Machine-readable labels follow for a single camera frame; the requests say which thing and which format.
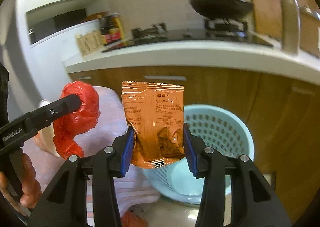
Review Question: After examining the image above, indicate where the left hand orange glove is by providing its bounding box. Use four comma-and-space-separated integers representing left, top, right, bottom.
1, 153, 42, 214

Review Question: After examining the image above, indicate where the black gas stove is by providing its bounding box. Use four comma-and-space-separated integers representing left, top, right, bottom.
102, 19, 272, 53

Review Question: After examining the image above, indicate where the beige woven basket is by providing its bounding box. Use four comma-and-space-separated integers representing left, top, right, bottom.
75, 30, 103, 56

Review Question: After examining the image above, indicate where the stainless steel pot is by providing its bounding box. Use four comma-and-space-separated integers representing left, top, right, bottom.
281, 0, 300, 55

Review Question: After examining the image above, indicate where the pink patterned tablecloth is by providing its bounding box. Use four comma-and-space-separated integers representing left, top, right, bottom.
23, 86, 159, 226

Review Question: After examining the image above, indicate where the wooden cutting board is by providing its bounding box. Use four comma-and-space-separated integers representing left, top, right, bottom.
252, 0, 282, 39

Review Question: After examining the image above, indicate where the dark sauce bottle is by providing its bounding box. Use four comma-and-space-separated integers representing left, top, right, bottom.
98, 12, 124, 46

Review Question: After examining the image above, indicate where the red plastic bag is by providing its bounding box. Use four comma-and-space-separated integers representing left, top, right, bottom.
53, 81, 100, 160

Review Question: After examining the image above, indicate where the light blue trash basket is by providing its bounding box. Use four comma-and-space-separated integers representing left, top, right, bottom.
142, 104, 255, 204

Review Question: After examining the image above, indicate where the white refrigerator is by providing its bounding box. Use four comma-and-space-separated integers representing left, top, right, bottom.
15, 0, 111, 103

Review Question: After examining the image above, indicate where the orange snack wrapper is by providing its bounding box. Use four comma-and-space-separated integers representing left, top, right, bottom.
121, 81, 185, 169

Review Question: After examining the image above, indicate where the wooden kitchen cabinet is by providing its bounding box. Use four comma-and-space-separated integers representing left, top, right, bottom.
69, 66, 319, 222

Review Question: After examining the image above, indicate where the black frying pan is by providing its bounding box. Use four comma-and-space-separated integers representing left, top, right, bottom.
189, 0, 253, 20

